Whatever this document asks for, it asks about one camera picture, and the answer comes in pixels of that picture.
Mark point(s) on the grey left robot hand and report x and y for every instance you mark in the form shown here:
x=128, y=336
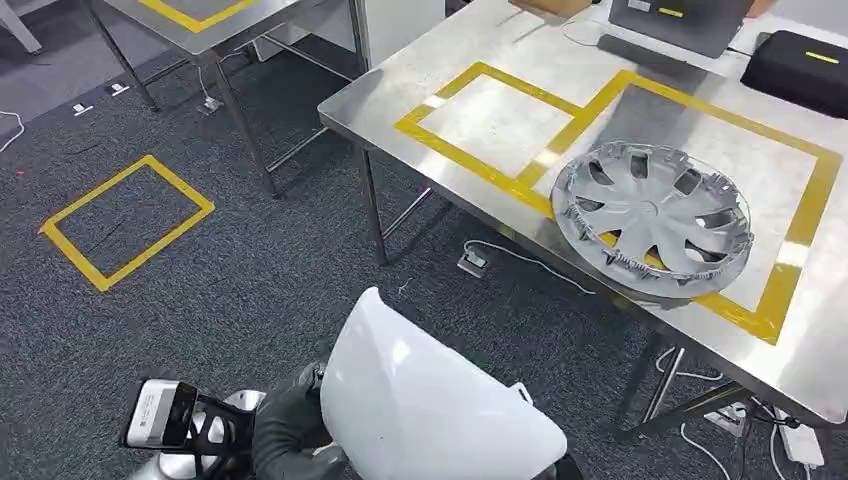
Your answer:
x=288, y=430

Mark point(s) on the white curved plastic shell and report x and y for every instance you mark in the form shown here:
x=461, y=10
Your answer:
x=424, y=411

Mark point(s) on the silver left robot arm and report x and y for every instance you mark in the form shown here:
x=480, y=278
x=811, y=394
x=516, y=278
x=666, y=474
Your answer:
x=172, y=468

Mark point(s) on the metal floor socket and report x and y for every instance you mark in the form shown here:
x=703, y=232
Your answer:
x=117, y=89
x=82, y=109
x=210, y=104
x=473, y=264

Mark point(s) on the stainless steel bench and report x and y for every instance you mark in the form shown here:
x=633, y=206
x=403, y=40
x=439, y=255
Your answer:
x=490, y=126

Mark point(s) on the silver wheel hubcap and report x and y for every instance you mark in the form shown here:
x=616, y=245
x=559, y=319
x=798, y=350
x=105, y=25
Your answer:
x=636, y=212

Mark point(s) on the stainless steel table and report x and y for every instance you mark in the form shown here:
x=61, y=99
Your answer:
x=132, y=20

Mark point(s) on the cardboard box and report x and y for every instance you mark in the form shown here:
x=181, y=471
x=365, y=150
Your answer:
x=553, y=5

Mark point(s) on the white power strip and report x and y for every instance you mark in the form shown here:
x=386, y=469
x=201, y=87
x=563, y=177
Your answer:
x=800, y=440

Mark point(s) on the grey laptop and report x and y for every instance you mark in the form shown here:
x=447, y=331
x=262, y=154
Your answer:
x=682, y=23

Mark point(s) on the black case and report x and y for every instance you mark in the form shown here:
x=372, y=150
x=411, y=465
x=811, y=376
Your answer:
x=795, y=76

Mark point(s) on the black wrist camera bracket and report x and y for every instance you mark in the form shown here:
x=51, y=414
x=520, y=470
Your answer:
x=225, y=430

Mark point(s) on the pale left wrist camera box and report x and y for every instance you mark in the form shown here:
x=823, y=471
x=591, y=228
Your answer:
x=149, y=414

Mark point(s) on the yellow table tape frame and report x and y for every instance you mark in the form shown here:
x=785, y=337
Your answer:
x=192, y=23

